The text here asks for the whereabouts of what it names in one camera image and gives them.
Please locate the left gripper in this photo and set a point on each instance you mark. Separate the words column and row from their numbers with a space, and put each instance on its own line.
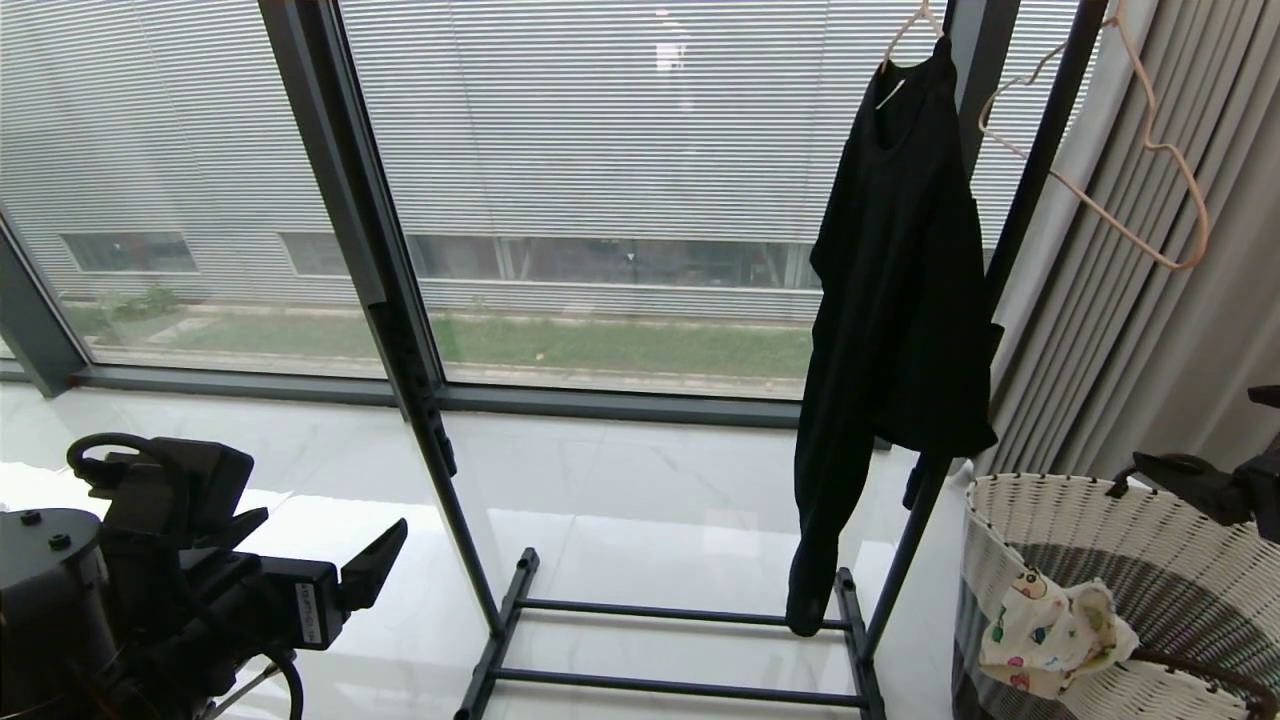
column 270, row 600

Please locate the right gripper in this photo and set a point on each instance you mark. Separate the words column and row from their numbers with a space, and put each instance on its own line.
column 1265, row 490

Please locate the black garment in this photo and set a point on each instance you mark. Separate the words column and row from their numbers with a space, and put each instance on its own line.
column 900, row 300

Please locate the pink clothes hanger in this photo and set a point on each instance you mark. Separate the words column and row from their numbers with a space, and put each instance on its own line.
column 1195, row 255
column 900, row 40

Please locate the black clothes rack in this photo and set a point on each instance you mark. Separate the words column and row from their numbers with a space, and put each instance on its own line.
column 440, row 450

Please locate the white laundry basket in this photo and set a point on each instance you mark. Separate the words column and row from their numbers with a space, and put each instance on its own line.
column 1030, row 510

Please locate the beige curtain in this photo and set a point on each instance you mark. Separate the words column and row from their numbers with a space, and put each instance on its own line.
column 1100, row 350

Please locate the cream printed garment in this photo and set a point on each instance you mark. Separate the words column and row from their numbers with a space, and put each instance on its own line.
column 1050, row 630

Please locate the window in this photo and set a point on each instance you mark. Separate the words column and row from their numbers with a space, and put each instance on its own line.
column 600, row 120

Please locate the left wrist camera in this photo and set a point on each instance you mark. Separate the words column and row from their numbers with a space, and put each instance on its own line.
column 200, row 475

